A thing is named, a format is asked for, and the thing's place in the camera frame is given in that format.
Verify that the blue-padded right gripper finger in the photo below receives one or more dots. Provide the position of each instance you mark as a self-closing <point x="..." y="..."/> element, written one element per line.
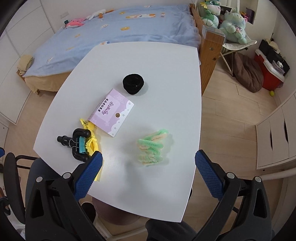
<point x="54" y="212"/>
<point x="242" y="212"/>

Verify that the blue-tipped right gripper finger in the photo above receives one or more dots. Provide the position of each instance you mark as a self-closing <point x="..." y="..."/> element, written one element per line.
<point x="1" y="152"/>

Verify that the teal binder clip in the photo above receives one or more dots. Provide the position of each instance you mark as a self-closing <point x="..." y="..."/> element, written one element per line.
<point x="78" y="145"/>

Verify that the black plastic handle tool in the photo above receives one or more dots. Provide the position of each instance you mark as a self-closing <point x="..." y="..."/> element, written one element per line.
<point x="79" y="132"/>

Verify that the pink hair accessory card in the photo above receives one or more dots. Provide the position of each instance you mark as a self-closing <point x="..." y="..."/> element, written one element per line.
<point x="112" y="111"/>

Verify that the black hair scrunchie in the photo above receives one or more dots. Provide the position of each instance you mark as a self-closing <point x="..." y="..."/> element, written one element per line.
<point x="133" y="83"/>

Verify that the mauve round trash bin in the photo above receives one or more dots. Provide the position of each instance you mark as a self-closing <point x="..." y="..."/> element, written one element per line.
<point x="114" y="215"/>

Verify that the yellow plastic hair clip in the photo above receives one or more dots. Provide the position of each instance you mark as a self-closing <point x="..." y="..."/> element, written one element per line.
<point x="92" y="143"/>

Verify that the white drawer cabinet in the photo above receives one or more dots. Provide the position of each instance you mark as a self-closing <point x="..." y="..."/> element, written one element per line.
<point x="276" y="137"/>

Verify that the person's dark trouser legs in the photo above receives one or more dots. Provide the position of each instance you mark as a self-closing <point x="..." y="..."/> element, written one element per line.
<point x="156" y="229"/>

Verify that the beige folded blanket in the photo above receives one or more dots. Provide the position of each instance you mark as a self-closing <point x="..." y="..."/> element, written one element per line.
<point x="24" y="64"/>

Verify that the bed with blue blanket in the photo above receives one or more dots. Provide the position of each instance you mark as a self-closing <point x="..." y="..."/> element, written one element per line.
<point x="177" y="24"/>

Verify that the white bedside table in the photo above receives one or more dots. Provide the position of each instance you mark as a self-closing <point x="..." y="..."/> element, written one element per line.
<point x="149" y="165"/>

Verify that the red cooler box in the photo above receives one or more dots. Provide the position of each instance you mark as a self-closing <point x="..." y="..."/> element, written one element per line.
<point x="272" y="79"/>

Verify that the brown bean bag cushion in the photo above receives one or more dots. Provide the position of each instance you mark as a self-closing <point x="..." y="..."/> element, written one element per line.
<point x="247" y="72"/>

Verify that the pink plush toy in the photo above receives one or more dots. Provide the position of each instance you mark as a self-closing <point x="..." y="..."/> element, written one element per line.
<point x="75" y="23"/>

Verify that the white folding chair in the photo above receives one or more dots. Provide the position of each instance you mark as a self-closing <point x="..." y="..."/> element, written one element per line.
<point x="229" y="48"/>

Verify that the white goose plush toy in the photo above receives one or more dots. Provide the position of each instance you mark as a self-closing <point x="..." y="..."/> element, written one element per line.
<point x="99" y="14"/>

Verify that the mint green bear plush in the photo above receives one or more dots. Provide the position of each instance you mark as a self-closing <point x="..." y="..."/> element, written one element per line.
<point x="233" y="27"/>

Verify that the green dragon plush toy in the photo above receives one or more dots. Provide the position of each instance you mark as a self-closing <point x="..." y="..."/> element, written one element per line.
<point x="210" y="13"/>

